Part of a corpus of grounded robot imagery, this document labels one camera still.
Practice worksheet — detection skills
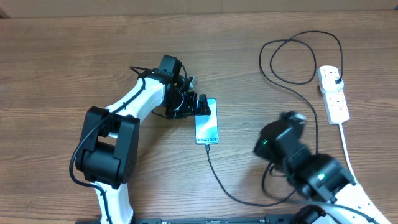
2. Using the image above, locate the black USB charging cable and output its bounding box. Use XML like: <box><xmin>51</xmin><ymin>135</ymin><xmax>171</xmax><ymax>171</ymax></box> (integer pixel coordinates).
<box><xmin>204</xmin><ymin>30</ymin><xmax>344</xmax><ymax>207</ymax></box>

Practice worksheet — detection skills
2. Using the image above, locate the white USB charger plug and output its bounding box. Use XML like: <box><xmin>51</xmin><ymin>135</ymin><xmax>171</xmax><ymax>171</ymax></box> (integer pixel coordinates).
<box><xmin>319</xmin><ymin>76</ymin><xmax>345</xmax><ymax>94</ymax></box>

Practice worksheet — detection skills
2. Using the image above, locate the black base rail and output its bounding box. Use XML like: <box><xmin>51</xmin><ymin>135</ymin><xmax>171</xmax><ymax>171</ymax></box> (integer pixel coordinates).
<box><xmin>74</xmin><ymin>214</ymin><xmax>299</xmax><ymax>224</ymax></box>

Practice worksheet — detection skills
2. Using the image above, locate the white power strip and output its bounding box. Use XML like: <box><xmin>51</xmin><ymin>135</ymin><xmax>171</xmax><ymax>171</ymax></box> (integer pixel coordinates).
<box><xmin>317</xmin><ymin>65</ymin><xmax>350</xmax><ymax>124</ymax></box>

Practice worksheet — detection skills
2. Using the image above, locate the blue Galaxy smartphone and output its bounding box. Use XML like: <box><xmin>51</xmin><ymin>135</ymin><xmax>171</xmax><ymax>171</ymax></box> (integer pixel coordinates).
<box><xmin>195</xmin><ymin>98</ymin><xmax>219</xmax><ymax>145</ymax></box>

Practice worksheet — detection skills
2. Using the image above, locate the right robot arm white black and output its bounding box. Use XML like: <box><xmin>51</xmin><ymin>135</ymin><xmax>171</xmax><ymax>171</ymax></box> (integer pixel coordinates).
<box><xmin>254</xmin><ymin>111</ymin><xmax>388</xmax><ymax>223</ymax></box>

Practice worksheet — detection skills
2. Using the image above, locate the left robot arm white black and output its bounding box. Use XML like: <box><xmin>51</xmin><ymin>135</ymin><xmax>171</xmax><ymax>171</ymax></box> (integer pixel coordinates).
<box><xmin>68</xmin><ymin>55</ymin><xmax>211</xmax><ymax>223</ymax></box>

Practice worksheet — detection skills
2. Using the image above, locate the cardboard back panel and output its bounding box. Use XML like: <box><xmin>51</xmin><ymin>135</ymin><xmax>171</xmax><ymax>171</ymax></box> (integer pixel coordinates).
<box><xmin>1</xmin><ymin>0</ymin><xmax>397</xmax><ymax>18</ymax></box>

